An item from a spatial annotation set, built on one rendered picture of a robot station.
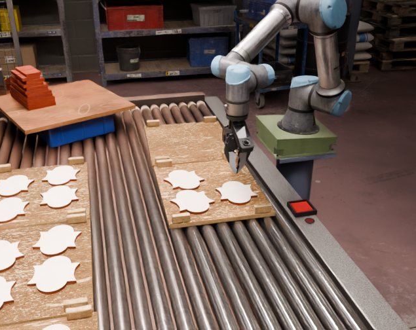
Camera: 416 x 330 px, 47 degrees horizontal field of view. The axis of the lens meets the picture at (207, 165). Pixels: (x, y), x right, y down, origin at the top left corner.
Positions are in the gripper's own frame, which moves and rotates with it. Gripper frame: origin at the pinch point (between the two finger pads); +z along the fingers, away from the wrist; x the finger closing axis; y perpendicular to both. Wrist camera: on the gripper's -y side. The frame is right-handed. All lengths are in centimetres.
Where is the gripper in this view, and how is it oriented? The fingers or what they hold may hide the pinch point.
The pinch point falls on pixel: (236, 171)
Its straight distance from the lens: 162.3
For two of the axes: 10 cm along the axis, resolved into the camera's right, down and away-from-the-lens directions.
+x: -9.8, 1.0, -1.9
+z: 0.0, 8.9, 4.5
